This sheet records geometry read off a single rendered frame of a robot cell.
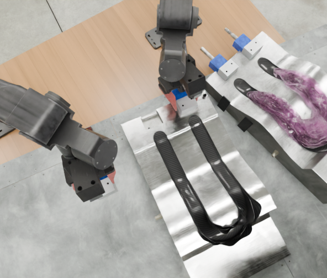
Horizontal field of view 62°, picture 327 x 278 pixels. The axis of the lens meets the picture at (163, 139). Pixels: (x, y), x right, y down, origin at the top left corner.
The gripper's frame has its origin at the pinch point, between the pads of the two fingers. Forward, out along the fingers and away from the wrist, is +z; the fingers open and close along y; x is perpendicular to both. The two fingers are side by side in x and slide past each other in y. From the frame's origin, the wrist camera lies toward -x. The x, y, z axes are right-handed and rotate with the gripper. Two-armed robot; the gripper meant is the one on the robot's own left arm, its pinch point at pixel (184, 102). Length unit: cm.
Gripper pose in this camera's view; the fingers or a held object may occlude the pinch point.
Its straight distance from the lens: 76.5
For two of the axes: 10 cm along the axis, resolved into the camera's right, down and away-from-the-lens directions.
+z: 2.1, 6.6, 7.2
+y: 9.0, -4.1, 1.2
